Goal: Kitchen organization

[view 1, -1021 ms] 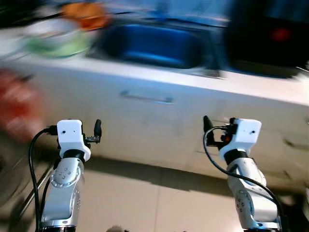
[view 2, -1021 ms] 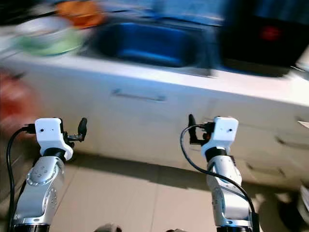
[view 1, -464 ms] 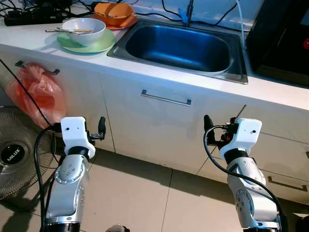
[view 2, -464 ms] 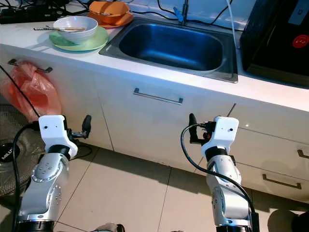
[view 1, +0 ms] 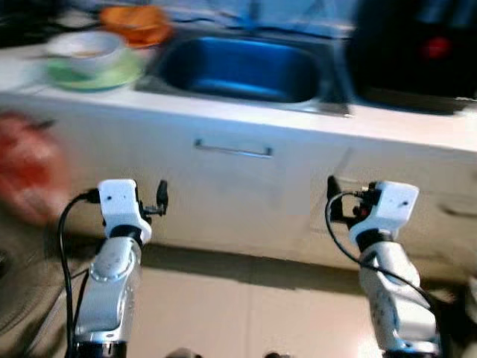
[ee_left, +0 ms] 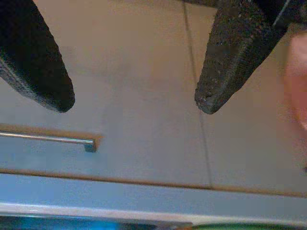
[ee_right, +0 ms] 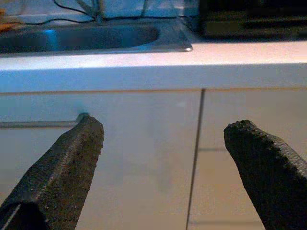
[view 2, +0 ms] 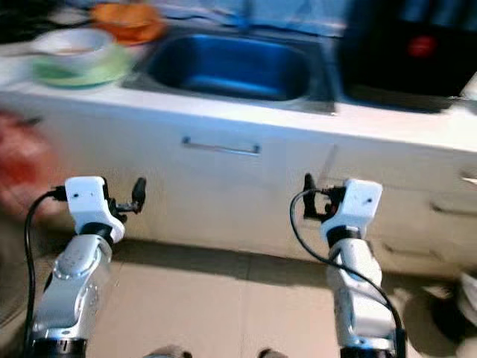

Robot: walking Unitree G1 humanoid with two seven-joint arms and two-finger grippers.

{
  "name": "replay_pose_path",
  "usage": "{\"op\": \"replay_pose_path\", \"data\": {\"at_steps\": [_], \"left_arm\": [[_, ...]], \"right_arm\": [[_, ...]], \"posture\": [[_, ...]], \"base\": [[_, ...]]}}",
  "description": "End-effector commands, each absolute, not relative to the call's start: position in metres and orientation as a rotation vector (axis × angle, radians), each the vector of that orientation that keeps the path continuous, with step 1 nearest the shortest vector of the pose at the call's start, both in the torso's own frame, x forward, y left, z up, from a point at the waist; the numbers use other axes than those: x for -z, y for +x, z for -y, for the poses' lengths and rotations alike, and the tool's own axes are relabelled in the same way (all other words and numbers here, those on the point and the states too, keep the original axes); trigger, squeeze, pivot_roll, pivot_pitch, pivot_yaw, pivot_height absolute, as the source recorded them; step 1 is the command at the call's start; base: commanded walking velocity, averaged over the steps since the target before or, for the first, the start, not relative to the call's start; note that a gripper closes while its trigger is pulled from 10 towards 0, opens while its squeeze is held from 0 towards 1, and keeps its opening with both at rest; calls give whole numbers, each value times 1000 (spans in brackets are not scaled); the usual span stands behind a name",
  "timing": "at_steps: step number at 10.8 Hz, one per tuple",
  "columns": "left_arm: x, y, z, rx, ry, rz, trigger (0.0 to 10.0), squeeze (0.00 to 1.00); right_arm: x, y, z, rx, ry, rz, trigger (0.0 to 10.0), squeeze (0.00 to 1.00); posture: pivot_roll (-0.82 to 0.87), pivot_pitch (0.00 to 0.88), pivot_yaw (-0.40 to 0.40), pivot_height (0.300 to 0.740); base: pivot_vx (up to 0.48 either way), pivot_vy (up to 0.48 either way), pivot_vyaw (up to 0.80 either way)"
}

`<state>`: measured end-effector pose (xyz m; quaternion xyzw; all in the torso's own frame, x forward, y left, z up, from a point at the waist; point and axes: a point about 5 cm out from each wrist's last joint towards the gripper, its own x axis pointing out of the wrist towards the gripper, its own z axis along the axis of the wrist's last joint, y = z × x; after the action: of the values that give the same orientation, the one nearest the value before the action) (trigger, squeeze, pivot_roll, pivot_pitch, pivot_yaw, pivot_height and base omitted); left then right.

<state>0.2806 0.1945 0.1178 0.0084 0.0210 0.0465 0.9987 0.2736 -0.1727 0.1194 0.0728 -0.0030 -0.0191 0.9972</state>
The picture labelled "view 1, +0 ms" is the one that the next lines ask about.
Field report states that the white kitchen cabinet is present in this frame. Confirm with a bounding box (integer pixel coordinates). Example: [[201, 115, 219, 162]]
[[0, 89, 477, 278]]

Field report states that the orange bowl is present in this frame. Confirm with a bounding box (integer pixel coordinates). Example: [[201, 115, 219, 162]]
[[99, 6, 174, 47]]

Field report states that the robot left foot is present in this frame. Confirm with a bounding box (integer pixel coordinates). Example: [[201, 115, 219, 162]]
[[165, 348, 202, 358]]

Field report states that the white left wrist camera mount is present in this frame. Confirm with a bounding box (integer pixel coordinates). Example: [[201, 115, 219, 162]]
[[98, 179, 153, 243]]

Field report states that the red plastic bag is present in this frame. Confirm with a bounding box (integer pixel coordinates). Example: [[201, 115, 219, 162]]
[[0, 112, 72, 224]]

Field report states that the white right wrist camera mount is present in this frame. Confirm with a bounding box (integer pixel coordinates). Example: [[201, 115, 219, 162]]
[[352, 181, 420, 243]]

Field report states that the white bowl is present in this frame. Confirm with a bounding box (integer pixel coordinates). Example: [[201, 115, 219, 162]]
[[46, 31, 126, 75]]

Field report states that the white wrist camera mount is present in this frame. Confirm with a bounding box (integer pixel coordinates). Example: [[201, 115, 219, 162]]
[[352, 181, 420, 243], [98, 179, 153, 243]]

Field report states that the green plate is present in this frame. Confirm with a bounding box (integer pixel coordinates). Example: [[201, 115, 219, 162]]
[[45, 51, 144, 92]]

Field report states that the stainless steel sink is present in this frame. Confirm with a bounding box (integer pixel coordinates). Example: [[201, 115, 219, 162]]
[[138, 34, 351, 116]]

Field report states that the black floor fan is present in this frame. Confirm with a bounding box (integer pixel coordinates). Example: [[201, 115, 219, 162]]
[[0, 224, 53, 336]]

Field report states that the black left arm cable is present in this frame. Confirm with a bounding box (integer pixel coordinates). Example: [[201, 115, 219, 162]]
[[58, 190, 101, 355]]

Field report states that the black cooktop with red dot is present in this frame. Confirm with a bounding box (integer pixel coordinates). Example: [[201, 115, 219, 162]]
[[347, 0, 477, 114]]

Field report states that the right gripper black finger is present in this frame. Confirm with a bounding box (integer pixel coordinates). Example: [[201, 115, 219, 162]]
[[326, 176, 344, 222]]

